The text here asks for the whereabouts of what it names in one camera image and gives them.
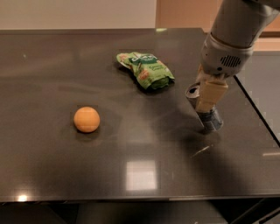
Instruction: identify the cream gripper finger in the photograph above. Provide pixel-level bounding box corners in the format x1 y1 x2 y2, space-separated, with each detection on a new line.
195 66 228 112

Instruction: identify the grey side table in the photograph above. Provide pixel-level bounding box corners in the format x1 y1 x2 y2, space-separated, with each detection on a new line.
235 51 280 144

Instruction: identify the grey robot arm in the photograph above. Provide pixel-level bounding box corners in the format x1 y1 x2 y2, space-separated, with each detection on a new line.
195 0 280 113

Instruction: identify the orange ball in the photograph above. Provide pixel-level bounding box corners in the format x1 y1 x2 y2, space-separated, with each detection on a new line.
73 107 101 133

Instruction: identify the green snack bag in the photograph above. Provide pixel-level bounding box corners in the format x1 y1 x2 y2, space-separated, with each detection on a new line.
116 52 175 90

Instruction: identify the silver redbull can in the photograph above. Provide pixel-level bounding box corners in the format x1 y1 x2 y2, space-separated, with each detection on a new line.
185 83 223 132

